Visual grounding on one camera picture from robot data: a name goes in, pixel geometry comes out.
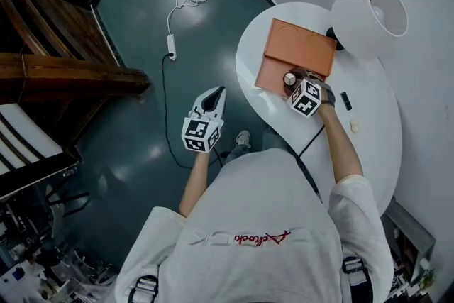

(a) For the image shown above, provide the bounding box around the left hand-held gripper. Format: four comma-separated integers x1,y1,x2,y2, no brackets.
181,85,228,154

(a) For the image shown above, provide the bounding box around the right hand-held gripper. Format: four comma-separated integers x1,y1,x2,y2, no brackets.
283,67,337,118

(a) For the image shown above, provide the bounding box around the orange box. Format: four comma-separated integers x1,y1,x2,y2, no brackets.
254,18,338,99

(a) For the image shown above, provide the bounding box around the person's left forearm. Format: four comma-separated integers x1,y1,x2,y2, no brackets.
178,148,223,219

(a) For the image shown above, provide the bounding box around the person's right forearm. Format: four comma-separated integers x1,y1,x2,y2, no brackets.
316,103,365,184

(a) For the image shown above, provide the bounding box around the person's grey shoe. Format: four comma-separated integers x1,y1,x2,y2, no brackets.
236,130,252,149

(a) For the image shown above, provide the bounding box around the person's grey trouser leg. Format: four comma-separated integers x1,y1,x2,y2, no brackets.
225,144,251,164

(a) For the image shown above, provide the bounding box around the black lamp base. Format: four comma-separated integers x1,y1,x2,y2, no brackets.
326,26,345,53

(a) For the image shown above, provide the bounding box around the white power strip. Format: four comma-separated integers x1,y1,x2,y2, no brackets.
166,33,177,62

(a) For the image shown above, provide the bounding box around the white lamp shade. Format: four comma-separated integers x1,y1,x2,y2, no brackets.
330,0,409,62

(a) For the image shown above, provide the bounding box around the person's white t-shirt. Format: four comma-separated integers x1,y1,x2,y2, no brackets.
113,147,395,303

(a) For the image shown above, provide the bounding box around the dark wooden furniture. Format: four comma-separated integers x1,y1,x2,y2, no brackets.
0,0,153,150

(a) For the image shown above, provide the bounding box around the grey metal crate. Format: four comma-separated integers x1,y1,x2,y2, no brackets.
380,197,437,301

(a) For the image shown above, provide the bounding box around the black and white slatted rack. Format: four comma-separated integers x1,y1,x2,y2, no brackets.
0,101,81,202

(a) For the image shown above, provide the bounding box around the cluttered equipment pile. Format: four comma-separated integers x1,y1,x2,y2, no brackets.
0,187,118,303

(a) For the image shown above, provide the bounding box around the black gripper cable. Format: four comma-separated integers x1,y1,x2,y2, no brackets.
296,123,326,204

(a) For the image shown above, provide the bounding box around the black and white harness strap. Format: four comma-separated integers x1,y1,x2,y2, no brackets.
126,274,160,303
341,254,369,287

